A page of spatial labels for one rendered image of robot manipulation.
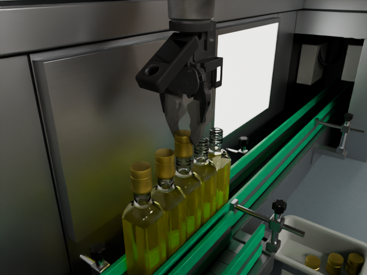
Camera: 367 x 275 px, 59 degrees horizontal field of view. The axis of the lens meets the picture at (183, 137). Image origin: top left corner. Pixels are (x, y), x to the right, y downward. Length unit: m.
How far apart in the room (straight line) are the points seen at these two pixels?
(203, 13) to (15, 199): 0.41
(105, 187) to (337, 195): 0.87
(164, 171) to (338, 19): 1.06
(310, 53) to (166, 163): 1.17
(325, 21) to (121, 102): 1.01
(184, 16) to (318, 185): 0.94
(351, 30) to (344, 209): 0.67
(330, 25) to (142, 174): 1.11
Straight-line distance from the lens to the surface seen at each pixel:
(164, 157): 0.54
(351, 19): 1.43
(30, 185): 0.59
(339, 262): 0.92
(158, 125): 0.72
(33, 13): 0.52
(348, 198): 1.28
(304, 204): 1.19
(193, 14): 0.52
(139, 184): 0.52
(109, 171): 0.65
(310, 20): 1.47
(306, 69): 1.62
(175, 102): 0.57
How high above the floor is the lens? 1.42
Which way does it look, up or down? 25 degrees down
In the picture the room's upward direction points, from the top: straight up
